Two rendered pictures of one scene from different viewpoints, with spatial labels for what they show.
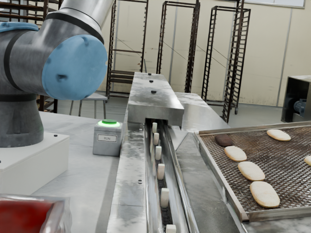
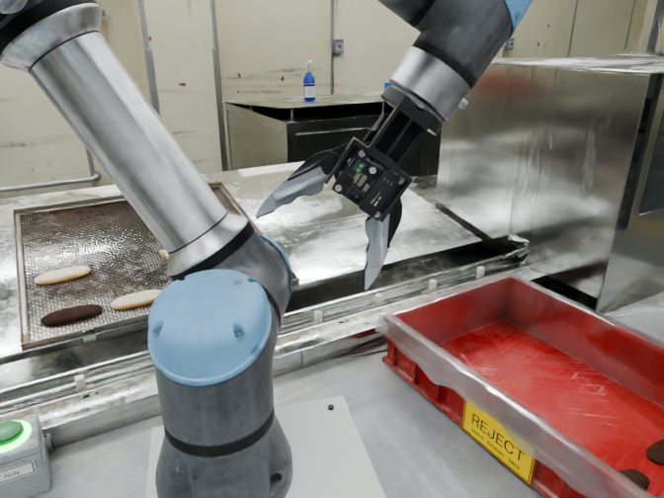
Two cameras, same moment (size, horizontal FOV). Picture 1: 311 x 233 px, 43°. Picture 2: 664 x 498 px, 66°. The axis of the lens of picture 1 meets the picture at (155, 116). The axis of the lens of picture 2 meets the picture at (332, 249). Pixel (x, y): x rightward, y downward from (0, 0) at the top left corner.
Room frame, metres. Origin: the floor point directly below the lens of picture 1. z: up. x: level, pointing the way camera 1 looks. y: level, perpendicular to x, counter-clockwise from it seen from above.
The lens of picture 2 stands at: (0.87, 0.75, 1.36)
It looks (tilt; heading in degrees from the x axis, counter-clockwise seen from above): 23 degrees down; 244
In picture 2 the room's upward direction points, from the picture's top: straight up
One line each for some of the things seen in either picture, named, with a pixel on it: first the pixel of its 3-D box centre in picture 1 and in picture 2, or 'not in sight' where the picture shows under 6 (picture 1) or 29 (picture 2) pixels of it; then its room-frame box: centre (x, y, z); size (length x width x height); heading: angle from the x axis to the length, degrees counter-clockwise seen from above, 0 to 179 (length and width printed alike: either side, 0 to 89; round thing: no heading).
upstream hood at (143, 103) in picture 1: (151, 90); not in sight; (1.86, 0.03, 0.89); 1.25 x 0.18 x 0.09; 3
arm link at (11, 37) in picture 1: (9, 56); (214, 348); (0.78, 0.30, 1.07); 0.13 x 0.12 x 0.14; 61
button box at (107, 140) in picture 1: (108, 144); (17, 468); (1.02, 0.12, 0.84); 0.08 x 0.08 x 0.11; 3
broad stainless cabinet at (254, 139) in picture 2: not in sight; (383, 165); (-1.00, -2.27, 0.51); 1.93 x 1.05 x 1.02; 3
